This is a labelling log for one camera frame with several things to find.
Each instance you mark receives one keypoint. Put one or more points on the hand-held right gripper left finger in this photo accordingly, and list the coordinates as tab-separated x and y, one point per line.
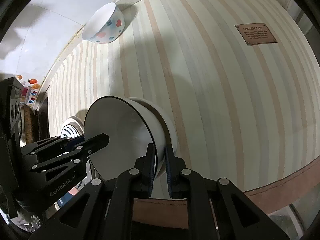
151	170

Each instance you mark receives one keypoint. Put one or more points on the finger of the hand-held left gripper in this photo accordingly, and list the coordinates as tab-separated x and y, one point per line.
97	141
45	142

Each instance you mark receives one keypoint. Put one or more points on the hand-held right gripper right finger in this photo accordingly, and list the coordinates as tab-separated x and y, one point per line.
168	172

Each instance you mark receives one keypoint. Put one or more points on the white plate dark stripes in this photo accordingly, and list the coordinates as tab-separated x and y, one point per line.
68	131

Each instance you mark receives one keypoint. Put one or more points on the white bowl dark rim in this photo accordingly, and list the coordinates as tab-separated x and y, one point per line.
120	125

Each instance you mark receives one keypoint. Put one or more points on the striped cat print cloth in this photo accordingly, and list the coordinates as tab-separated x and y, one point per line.
212	92

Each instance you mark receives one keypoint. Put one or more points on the white bowl heart print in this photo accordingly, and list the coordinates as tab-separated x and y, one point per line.
112	27

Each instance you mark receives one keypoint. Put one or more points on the colourful wall stickers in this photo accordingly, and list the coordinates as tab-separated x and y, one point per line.
32	81

